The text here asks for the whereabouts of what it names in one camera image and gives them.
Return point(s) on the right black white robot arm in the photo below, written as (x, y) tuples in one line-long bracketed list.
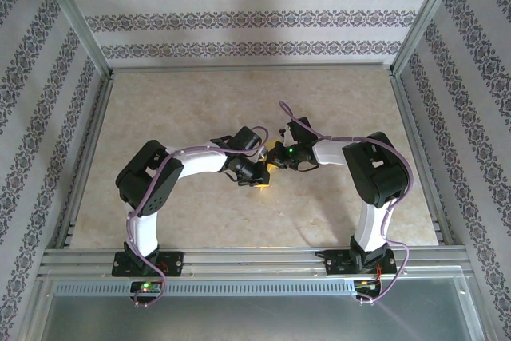
[(375, 169)]

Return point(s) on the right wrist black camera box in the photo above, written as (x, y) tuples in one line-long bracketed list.
[(301, 130)]

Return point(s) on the aluminium frame post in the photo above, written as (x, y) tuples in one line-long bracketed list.
[(429, 13), (72, 13)]

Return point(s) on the long aluminium mounting rail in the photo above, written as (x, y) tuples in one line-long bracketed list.
[(255, 263)]

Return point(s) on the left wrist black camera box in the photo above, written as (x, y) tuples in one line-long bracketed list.
[(246, 139)]

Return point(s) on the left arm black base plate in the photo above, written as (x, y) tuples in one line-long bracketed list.
[(175, 263)]

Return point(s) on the aluminium table edge rail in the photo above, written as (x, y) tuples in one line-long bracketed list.
[(251, 68), (419, 157), (85, 157)]

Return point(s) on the shiny metal sheet panel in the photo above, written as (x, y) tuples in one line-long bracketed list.
[(255, 319)]

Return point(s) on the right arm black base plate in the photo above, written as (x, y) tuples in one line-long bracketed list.
[(337, 263)]

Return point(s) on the yellow square paper sheet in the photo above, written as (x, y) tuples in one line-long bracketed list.
[(272, 144)]

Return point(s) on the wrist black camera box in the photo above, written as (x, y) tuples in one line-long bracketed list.
[(246, 139), (301, 130)]

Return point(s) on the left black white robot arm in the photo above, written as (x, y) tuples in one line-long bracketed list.
[(143, 181)]

